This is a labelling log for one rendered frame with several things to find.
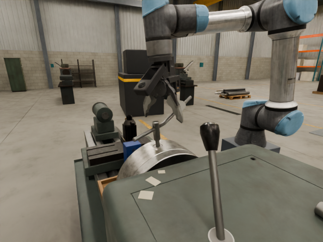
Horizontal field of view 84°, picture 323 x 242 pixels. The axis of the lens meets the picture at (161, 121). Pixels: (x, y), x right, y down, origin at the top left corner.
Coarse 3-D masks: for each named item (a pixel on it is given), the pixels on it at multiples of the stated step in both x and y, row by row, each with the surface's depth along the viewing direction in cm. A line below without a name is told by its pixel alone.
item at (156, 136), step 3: (153, 123) 56; (156, 123) 56; (153, 126) 56; (156, 126) 56; (159, 126) 57; (156, 129) 57; (159, 129) 57; (153, 132) 57; (156, 132) 57; (159, 132) 57; (153, 135) 58; (156, 135) 57; (159, 135) 58; (156, 138) 58; (159, 138) 58; (156, 141) 58; (159, 141) 59; (156, 144) 59; (159, 144) 59
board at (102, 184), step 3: (111, 177) 99; (114, 177) 99; (99, 180) 96; (102, 180) 96; (105, 180) 96; (108, 180) 97; (111, 180) 98; (114, 180) 99; (99, 183) 94; (102, 183) 96; (105, 183) 97; (99, 186) 91; (102, 186) 95; (99, 189) 91; (102, 189) 89; (102, 192) 87
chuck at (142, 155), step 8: (152, 144) 61; (168, 144) 61; (176, 144) 63; (136, 152) 60; (144, 152) 58; (152, 152) 56; (160, 152) 56; (128, 160) 59; (136, 160) 57; (144, 160) 54; (128, 168) 57; (136, 168) 54; (120, 176) 58; (128, 176) 54
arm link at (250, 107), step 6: (246, 102) 88; (252, 102) 85; (258, 102) 84; (264, 102) 84; (246, 108) 88; (252, 108) 86; (258, 108) 83; (246, 114) 88; (252, 114) 85; (246, 120) 89; (252, 120) 86; (246, 126) 90; (252, 126) 88; (258, 126) 85
